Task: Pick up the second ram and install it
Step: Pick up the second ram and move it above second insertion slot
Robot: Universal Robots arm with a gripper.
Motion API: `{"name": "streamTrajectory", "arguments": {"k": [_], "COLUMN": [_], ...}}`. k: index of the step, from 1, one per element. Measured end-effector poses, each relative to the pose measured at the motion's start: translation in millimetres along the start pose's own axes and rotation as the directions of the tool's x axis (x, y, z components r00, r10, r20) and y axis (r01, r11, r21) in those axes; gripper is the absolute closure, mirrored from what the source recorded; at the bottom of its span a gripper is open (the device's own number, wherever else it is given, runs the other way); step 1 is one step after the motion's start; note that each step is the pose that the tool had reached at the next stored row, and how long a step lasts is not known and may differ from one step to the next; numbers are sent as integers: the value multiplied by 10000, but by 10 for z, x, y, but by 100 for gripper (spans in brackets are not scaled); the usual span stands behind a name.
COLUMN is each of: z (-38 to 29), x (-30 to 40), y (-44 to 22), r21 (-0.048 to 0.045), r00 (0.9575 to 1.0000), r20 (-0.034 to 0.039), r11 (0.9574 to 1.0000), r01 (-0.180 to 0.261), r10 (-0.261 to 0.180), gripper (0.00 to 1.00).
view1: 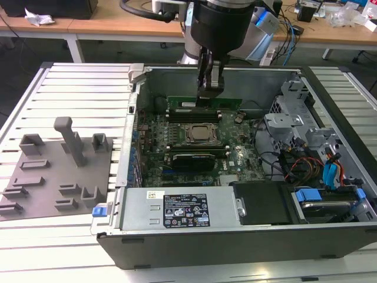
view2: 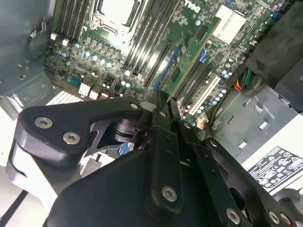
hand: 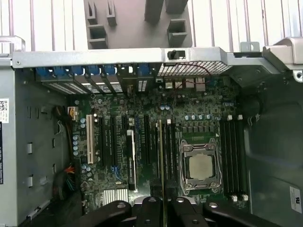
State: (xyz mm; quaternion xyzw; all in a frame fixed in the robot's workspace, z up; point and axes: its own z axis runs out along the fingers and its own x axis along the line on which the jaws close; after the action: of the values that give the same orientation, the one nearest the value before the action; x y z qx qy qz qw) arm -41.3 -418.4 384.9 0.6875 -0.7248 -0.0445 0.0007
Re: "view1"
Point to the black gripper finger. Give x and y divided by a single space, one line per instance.
204 70
217 82

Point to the green RAM stick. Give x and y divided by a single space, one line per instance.
232 103
194 111

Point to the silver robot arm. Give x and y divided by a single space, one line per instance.
191 53

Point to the black RAM slot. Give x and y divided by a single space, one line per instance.
197 147
194 119

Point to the round coin battery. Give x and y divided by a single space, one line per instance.
239 119

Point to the metal CPU socket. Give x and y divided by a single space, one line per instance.
201 133

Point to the white power strip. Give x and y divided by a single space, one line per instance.
266 57

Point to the green motherboard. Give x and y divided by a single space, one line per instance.
235 138

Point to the silver drive cage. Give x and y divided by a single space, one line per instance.
279 123

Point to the small flat black object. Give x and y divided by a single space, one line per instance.
298 29

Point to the black graphics card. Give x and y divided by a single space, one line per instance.
193 162

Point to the small black device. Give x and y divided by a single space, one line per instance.
306 13

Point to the silver chipset heatsink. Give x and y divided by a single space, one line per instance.
229 180

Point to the clear plastic bags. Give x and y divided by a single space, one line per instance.
344 14

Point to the black plastic cover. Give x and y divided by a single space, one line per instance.
262 203

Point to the grey power supply unit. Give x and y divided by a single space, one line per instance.
135 209

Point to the white red box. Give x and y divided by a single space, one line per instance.
371 11

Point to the hard disk in blue carrier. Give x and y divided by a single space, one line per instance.
324 206

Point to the black open PC case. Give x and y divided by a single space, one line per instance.
206 250

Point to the large black box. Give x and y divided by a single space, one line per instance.
44 9

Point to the crumpled white paper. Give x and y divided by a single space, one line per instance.
38 19

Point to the blue case latch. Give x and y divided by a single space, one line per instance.
99 212

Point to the grey parts rack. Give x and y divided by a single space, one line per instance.
53 174

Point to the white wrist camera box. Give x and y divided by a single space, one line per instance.
168 6

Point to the grey case bracket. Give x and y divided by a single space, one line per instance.
135 73

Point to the wooden desk white frame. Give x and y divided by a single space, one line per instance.
338 35
88 25

